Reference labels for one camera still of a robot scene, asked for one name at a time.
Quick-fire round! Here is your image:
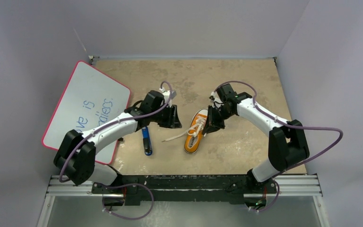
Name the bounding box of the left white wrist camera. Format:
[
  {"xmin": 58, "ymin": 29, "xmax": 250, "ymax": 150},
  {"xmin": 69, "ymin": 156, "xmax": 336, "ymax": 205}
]
[{"xmin": 159, "ymin": 87, "xmax": 177, "ymax": 107}]

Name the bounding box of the blue black stapler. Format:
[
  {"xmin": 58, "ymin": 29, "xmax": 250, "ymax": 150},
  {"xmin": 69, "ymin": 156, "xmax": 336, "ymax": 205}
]
[{"xmin": 141, "ymin": 126, "xmax": 153, "ymax": 156}]

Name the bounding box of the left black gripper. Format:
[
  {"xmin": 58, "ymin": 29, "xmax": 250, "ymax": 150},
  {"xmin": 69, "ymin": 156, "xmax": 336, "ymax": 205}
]
[{"xmin": 151, "ymin": 105, "xmax": 182, "ymax": 130}]

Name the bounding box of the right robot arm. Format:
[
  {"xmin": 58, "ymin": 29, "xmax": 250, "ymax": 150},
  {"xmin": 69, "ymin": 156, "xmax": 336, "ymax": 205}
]
[{"xmin": 202, "ymin": 83, "xmax": 310, "ymax": 192}]

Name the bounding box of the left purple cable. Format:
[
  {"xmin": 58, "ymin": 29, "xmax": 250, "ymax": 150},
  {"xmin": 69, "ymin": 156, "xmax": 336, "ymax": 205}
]
[{"xmin": 59, "ymin": 81, "xmax": 173, "ymax": 221}]

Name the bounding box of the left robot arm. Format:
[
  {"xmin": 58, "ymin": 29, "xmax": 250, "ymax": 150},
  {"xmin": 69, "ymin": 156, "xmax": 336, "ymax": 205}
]
[{"xmin": 53, "ymin": 90, "xmax": 182, "ymax": 193}]

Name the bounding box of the white shoelace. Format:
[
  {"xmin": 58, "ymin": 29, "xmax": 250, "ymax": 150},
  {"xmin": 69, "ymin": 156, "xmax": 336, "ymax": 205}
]
[{"xmin": 162, "ymin": 115, "xmax": 207, "ymax": 142}]

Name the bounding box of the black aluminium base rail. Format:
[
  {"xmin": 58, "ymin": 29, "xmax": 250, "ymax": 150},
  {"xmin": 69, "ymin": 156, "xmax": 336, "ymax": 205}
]
[{"xmin": 47, "ymin": 175, "xmax": 322, "ymax": 209}]

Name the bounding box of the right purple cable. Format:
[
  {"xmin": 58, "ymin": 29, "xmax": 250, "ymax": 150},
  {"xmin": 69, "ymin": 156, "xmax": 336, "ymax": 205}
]
[{"xmin": 214, "ymin": 80, "xmax": 344, "ymax": 214}]

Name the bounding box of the pink framed whiteboard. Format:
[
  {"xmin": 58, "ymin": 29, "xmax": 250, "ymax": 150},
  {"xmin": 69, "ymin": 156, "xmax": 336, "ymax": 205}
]
[{"xmin": 42, "ymin": 61, "xmax": 131, "ymax": 150}]

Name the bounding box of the orange canvas sneaker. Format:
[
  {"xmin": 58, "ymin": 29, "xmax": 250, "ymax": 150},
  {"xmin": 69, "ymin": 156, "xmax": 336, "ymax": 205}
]
[{"xmin": 184, "ymin": 109, "xmax": 208, "ymax": 154}]

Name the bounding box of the purple cable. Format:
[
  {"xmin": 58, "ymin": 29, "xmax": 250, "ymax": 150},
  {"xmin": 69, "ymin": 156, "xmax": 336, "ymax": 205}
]
[
  {"xmin": 214, "ymin": 80, "xmax": 344, "ymax": 214},
  {"xmin": 59, "ymin": 81, "xmax": 173, "ymax": 221}
]

